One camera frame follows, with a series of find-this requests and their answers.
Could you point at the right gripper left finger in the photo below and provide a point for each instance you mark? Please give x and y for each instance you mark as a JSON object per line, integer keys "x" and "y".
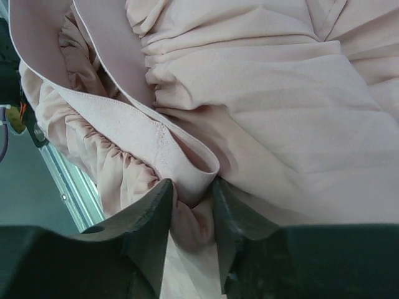
{"x": 121, "y": 257}

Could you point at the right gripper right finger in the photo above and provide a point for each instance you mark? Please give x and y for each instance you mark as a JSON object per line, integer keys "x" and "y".
{"x": 260, "y": 259}

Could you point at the pink pleated skirt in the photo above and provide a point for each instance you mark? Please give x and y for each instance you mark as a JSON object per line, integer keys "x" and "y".
{"x": 293, "y": 103}

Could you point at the aluminium mounting rail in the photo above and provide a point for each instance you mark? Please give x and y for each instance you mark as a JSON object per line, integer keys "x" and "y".
{"x": 76, "y": 189}

